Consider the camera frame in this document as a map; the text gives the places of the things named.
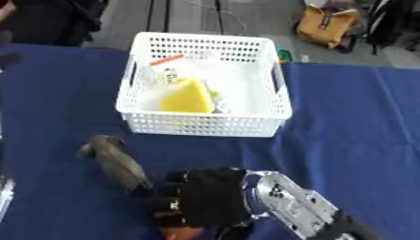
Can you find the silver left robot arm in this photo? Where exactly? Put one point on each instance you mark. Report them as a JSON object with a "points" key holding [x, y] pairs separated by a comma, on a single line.
{"points": [[5, 195]]}

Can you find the tan bag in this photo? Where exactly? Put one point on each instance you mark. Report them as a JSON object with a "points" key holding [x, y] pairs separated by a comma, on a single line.
{"points": [[325, 25]]}

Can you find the clear plastic bag red strip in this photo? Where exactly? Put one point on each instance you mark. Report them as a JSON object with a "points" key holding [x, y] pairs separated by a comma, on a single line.
{"points": [[167, 75]]}

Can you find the yellow sponge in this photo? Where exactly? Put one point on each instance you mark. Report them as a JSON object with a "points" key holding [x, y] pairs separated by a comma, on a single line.
{"points": [[187, 98]]}

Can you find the person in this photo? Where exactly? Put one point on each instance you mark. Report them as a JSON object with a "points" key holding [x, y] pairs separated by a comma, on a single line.
{"points": [[46, 18]]}

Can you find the white perforated plastic basket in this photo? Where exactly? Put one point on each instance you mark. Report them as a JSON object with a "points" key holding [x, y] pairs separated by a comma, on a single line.
{"points": [[203, 124]]}

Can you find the black bag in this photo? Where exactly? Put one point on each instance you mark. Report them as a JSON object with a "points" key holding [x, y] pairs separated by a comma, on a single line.
{"points": [[389, 22]]}

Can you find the green object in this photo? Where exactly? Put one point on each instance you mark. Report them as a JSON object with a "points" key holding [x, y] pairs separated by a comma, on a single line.
{"points": [[283, 54]]}

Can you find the orange object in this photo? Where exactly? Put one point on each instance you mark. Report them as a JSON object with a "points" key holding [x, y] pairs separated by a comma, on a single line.
{"points": [[180, 233]]}

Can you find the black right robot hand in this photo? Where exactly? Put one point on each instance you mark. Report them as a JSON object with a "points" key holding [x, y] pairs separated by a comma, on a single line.
{"points": [[210, 197]]}

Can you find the grey soft toy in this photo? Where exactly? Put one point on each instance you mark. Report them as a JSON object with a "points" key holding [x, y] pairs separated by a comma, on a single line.
{"points": [[116, 162]]}

